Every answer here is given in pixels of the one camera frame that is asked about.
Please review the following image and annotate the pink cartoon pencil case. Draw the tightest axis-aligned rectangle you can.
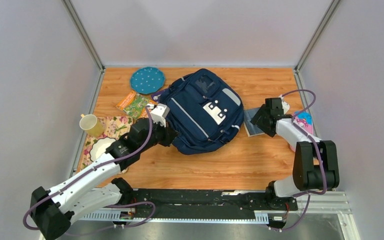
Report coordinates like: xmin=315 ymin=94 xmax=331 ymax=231
xmin=292 ymin=112 xmax=314 ymax=142

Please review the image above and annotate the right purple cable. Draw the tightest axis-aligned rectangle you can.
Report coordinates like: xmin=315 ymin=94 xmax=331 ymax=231
xmin=268 ymin=89 xmax=329 ymax=233

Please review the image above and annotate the Nineteen Eighty-Four dark book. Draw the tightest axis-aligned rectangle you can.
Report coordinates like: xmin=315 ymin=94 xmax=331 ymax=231
xmin=244 ymin=107 xmax=265 ymax=137

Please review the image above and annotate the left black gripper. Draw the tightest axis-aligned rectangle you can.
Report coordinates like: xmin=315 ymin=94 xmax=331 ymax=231
xmin=139 ymin=117 xmax=180 ymax=153

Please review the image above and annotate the teal polka dot plate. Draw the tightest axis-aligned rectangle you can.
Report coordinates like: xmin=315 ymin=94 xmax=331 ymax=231
xmin=129 ymin=66 xmax=166 ymax=95

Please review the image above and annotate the yellow mug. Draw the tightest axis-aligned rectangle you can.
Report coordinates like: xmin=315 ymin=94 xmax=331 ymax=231
xmin=79 ymin=114 xmax=104 ymax=138

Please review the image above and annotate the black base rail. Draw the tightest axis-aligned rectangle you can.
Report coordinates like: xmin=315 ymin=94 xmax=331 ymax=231
xmin=117 ymin=188 xmax=298 ymax=220

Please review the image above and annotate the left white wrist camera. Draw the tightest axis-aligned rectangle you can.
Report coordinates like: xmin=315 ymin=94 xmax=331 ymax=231
xmin=146 ymin=103 xmax=170 ymax=127

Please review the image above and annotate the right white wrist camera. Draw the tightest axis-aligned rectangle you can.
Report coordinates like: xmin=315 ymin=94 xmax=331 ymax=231
xmin=279 ymin=95 xmax=291 ymax=115

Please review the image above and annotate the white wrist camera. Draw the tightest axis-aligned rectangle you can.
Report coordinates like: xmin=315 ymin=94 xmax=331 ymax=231
xmin=146 ymin=103 xmax=170 ymax=127
xmin=279 ymin=95 xmax=291 ymax=115

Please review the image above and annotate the white scalloped bowl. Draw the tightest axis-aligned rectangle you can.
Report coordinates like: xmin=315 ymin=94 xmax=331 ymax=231
xmin=89 ymin=137 xmax=116 ymax=162

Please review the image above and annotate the purple treehouse book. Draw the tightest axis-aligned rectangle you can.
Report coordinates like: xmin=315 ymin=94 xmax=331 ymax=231
xmin=150 ymin=88 xmax=169 ymax=103

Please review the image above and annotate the floral placemat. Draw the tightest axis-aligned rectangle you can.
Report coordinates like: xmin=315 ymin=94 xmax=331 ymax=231
xmin=77 ymin=116 xmax=134 ymax=172

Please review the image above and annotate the navy blue backpack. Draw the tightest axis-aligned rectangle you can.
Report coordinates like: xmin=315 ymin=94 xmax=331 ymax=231
xmin=158 ymin=68 xmax=244 ymax=155

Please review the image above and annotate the orange treehouse book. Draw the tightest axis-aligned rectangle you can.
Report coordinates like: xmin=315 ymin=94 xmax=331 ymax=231
xmin=115 ymin=90 xmax=157 ymax=120

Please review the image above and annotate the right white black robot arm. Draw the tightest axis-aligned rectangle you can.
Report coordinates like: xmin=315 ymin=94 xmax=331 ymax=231
xmin=250 ymin=97 xmax=340 ymax=210

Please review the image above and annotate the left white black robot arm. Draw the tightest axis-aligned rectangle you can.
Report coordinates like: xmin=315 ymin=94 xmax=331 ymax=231
xmin=22 ymin=117 xmax=178 ymax=240

